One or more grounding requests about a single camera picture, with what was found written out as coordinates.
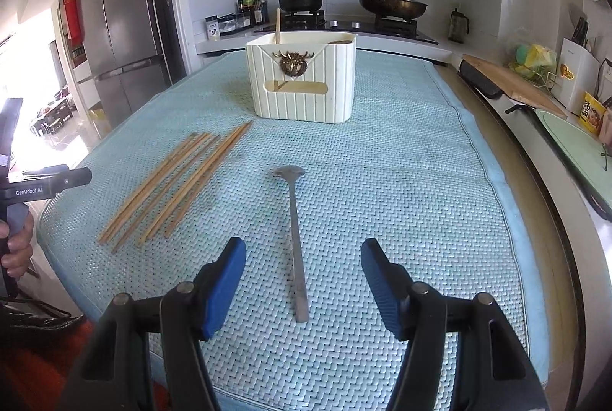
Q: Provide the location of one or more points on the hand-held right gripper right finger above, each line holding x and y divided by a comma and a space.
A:
380, 286

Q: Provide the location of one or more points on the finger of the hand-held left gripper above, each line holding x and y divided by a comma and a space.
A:
71, 179

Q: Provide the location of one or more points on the row of wooden chopsticks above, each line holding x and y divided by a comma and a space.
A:
193, 184

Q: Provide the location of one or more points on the wooden chopstick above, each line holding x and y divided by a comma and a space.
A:
277, 26

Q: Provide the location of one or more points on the person's left hand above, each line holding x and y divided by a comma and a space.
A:
21, 248

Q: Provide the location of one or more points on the white knife block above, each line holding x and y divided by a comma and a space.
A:
576, 76

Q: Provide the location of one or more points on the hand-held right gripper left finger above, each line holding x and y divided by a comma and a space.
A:
224, 286

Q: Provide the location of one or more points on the red cloth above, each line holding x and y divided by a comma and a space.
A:
28, 368

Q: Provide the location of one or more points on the wooden cutting board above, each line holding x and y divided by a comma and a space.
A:
516, 86

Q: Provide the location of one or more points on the yellow printed cup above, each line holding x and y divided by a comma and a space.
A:
593, 112

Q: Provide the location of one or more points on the rack of spice jars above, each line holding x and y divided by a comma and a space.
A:
232, 24

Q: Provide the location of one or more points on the white wall outlet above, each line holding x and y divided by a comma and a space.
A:
606, 69

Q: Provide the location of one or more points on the cream ribbed utensil holder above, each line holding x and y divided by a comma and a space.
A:
325, 71

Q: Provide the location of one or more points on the grey refrigerator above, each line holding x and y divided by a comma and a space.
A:
119, 9

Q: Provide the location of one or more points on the yellow green sponges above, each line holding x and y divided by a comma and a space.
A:
530, 57

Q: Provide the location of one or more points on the distant dining table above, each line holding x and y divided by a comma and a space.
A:
48, 112

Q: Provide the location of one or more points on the dark glass coffee press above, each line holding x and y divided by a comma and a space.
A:
458, 27

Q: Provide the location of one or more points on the white labelled spice jar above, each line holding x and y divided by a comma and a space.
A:
213, 29

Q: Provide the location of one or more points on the light green cutting board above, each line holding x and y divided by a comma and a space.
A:
573, 148

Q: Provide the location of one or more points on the dark sauce bottle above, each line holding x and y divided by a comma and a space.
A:
246, 5
259, 12

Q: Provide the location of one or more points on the black gas stove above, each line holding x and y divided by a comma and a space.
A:
344, 26

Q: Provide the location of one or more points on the red box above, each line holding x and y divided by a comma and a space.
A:
71, 16

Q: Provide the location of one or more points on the light blue woven mat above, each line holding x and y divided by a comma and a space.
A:
382, 153

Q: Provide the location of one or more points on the metal spoon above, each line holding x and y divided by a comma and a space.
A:
294, 224

